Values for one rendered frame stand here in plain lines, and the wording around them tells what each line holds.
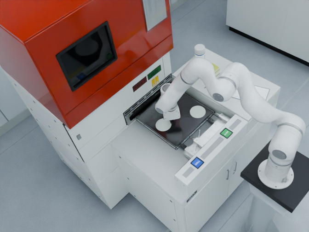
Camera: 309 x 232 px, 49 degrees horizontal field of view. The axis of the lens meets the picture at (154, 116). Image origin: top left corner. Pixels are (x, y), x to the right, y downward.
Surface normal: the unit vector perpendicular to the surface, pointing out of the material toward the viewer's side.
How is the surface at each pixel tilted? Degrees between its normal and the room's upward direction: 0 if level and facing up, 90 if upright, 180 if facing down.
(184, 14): 0
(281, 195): 1
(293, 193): 1
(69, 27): 90
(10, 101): 90
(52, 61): 90
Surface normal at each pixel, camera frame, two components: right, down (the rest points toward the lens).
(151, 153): -0.11, -0.61
